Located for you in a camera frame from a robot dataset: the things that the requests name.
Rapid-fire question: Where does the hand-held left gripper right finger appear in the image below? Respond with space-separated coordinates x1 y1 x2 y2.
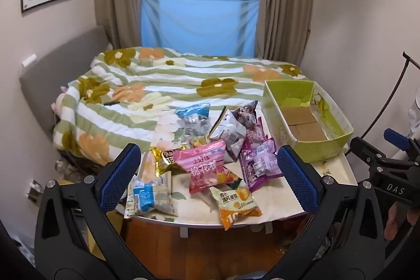
262 145 387 280

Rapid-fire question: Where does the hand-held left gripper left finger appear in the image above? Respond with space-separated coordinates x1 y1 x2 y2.
34 143 155 280

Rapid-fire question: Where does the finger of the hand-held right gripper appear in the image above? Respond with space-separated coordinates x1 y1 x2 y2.
349 137 388 169
384 128 420 166

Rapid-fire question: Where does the person's right hand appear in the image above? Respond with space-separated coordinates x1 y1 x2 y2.
384 203 420 242

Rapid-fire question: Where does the white blue snack packet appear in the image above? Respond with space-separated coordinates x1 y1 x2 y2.
126 171 179 218

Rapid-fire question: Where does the gold snack packet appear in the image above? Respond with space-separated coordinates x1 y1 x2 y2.
150 145 185 177

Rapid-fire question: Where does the pink patterned snack packet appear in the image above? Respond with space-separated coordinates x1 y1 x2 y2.
244 118 269 149

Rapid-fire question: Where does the orange cake packet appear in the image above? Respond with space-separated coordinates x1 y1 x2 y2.
209 185 263 231

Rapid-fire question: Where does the large grey snack packet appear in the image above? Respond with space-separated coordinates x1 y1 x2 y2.
208 106 247 162

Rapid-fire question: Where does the purple cartoon snack packet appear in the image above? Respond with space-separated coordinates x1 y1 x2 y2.
234 100 260 130

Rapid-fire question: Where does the floral folding table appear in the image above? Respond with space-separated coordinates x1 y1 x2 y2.
124 103 359 239

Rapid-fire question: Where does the small yellow snack packet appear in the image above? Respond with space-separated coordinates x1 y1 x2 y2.
188 135 211 149

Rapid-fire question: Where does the pink marshmallow packet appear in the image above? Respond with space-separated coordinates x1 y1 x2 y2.
173 140 242 195

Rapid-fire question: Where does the pink plush toy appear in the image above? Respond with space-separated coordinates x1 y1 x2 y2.
50 86 69 113

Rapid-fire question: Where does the blue-topped grey snack packet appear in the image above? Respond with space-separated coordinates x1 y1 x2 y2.
175 103 212 137

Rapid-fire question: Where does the floral striped blanket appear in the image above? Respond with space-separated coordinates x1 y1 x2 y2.
52 47 311 166

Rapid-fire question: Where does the grey chair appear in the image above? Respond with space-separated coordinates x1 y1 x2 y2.
19 26 113 123

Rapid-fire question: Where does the blue cloth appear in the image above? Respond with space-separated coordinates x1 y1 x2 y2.
140 0 260 57

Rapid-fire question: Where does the thin black cable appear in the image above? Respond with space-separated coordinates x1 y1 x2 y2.
344 51 420 156

